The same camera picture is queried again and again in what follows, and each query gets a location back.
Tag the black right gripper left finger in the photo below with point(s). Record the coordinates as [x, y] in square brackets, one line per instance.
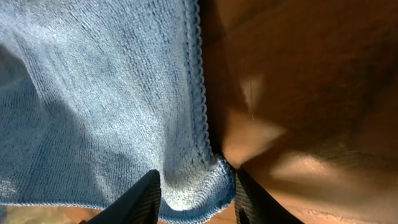
[138, 205]

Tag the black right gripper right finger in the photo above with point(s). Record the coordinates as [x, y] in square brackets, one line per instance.
[254, 205]

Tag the blue microfiber cloth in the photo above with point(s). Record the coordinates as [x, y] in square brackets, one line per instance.
[94, 94]

